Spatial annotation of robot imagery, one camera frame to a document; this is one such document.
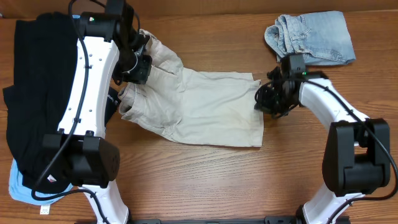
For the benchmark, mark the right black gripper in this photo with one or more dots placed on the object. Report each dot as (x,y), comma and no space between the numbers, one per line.
(263,105)

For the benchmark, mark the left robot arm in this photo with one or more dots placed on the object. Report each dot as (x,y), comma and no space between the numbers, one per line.
(109,50)

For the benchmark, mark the light blue t-shirt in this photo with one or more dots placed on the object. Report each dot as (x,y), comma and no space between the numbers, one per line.
(23,191)

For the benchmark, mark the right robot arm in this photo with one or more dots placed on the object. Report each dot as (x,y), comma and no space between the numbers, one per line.
(357,159)

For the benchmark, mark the black garment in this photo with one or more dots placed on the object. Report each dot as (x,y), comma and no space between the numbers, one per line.
(59,104)

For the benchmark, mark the beige khaki shorts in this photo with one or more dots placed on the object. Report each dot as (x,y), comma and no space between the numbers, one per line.
(191,107)

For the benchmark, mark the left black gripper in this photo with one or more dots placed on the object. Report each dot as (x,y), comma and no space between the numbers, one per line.
(141,75)

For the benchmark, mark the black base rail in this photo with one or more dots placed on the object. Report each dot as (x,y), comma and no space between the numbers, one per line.
(217,220)

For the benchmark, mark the folded light blue jeans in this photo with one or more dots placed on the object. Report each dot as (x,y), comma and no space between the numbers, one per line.
(322,37)

